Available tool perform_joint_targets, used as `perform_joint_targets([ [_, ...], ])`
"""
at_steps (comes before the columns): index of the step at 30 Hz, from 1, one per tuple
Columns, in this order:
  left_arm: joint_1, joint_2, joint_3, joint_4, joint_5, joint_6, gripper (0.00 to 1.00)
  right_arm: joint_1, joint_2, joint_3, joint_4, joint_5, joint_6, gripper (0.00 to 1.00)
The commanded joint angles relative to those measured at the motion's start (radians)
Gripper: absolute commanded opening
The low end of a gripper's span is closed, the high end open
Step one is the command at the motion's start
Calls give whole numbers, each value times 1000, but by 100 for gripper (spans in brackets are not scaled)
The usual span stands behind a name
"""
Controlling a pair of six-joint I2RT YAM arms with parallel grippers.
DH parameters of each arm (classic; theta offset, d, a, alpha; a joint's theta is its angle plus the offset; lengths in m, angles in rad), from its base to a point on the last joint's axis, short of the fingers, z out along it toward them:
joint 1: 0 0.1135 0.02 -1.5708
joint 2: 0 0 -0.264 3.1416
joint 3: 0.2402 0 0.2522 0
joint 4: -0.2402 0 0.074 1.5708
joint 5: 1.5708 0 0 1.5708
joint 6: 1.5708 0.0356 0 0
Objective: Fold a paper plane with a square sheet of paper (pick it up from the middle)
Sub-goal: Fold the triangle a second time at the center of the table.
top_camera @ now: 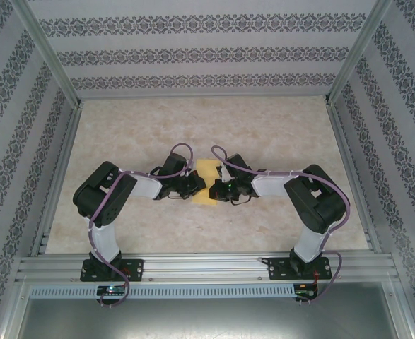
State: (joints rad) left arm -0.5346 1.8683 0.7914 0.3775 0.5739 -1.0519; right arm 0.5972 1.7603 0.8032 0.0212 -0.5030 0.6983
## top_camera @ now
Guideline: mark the yellow square paper sheet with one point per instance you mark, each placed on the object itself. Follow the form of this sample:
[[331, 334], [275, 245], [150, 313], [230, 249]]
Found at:
[[207, 167]]

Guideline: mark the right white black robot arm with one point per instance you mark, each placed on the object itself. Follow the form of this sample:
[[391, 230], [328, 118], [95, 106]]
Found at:
[[309, 243]]

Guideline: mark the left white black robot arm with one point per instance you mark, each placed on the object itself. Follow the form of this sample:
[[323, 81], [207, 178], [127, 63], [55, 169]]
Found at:
[[108, 240]]

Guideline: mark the grey metal sheet panel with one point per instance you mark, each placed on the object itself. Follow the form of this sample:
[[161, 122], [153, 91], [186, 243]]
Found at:
[[207, 318]]

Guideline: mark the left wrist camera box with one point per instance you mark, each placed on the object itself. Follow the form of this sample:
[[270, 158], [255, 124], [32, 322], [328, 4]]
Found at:
[[185, 173]]

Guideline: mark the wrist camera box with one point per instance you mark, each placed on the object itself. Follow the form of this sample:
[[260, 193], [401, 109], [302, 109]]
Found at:
[[185, 173], [225, 173]]

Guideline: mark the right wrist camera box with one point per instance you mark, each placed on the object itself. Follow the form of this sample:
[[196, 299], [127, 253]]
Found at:
[[225, 173]]

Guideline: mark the aluminium mounting rail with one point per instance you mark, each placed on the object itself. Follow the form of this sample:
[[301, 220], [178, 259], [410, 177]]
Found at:
[[207, 266]]

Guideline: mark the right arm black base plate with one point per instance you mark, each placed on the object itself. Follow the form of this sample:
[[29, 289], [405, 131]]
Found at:
[[279, 270]]

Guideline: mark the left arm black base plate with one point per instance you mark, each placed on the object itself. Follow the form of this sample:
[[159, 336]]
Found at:
[[136, 268]]

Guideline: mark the aluminium side rail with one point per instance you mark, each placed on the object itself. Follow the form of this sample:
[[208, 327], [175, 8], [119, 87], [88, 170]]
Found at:
[[65, 148], [348, 155]]

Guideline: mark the aluminium frame post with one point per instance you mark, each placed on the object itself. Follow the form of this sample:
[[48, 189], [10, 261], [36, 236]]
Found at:
[[44, 49], [359, 49]]

